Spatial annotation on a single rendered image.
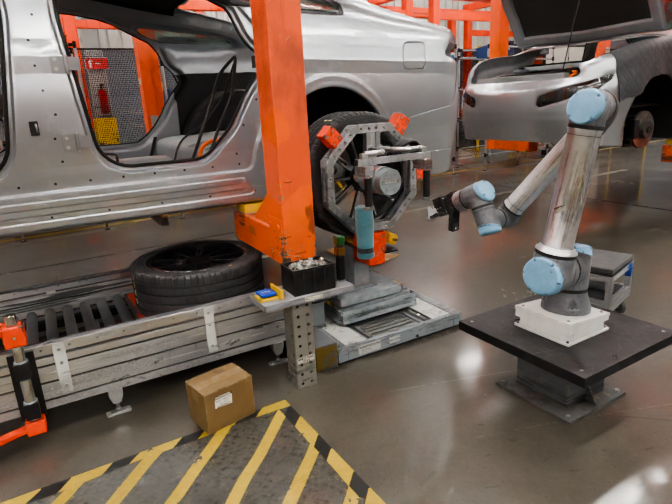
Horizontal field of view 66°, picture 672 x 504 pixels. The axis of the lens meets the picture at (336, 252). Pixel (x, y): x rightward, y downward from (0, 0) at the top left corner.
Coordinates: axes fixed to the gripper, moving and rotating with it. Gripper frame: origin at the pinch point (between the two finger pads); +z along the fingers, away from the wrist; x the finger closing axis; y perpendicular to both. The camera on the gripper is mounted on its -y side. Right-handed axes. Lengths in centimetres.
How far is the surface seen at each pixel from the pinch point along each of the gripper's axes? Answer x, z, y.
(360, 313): 13, 59, -34
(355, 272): 6, 62, -12
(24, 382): 168, 58, -20
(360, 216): 20.1, 23.8, 11.7
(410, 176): -19.2, 24.6, 27.8
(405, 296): -17, 56, -32
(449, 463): 51, -26, -90
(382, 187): 9.9, 14.0, 21.8
